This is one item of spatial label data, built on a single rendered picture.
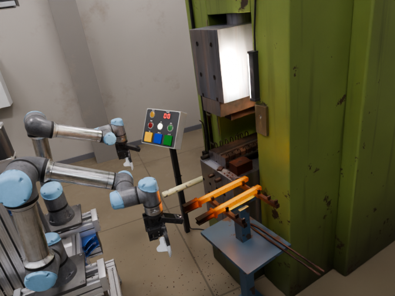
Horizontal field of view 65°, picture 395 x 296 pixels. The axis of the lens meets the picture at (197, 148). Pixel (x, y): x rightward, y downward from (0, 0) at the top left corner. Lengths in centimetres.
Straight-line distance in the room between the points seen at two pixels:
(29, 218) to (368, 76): 170
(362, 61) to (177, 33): 336
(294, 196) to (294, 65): 74
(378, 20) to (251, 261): 133
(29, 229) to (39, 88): 347
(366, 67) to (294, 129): 48
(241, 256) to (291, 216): 44
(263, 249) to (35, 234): 105
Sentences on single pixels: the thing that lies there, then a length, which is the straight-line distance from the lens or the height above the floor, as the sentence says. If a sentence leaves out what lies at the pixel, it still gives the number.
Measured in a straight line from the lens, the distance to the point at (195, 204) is 160.
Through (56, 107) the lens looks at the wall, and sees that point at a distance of 471.
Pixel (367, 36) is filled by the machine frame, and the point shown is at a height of 164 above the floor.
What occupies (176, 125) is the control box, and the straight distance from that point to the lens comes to 228.
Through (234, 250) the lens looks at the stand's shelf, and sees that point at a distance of 170.
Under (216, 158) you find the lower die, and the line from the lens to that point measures 206.
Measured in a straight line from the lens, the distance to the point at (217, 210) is 152.
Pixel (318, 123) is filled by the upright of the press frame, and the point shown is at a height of 123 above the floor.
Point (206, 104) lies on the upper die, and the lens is 197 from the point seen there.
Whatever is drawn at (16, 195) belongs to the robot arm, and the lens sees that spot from 124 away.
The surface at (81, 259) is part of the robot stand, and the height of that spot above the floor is 82.
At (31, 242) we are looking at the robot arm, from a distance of 138.
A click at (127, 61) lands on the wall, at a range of 465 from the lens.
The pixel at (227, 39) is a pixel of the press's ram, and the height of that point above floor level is 171.
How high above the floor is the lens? 190
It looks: 25 degrees down
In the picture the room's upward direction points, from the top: 8 degrees counter-clockwise
